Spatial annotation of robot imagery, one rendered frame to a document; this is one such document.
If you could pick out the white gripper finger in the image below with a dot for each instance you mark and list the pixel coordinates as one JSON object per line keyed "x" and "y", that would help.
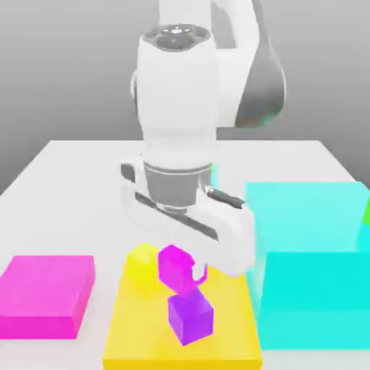
{"x": 199, "y": 270}

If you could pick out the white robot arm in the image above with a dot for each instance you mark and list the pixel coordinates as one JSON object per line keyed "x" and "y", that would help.
{"x": 176, "y": 95}

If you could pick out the small magenta cube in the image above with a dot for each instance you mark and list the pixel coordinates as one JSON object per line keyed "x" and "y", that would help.
{"x": 173, "y": 268}

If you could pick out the small green cube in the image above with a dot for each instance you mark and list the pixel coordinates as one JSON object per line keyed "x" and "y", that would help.
{"x": 367, "y": 212}

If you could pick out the small purple cube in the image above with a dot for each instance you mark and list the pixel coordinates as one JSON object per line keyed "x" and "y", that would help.
{"x": 190, "y": 318}

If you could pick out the small yellow cube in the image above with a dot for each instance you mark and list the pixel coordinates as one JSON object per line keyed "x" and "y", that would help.
{"x": 141, "y": 260}

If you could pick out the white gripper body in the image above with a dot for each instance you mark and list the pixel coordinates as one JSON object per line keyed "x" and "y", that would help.
{"x": 231, "y": 242}

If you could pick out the large pink box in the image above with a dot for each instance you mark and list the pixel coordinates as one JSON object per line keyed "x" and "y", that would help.
{"x": 43, "y": 292}

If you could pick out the large cyan box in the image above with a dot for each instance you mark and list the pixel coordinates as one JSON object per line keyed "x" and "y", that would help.
{"x": 309, "y": 289}

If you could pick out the large yellow box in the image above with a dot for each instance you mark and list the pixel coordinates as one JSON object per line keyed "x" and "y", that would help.
{"x": 138, "y": 326}

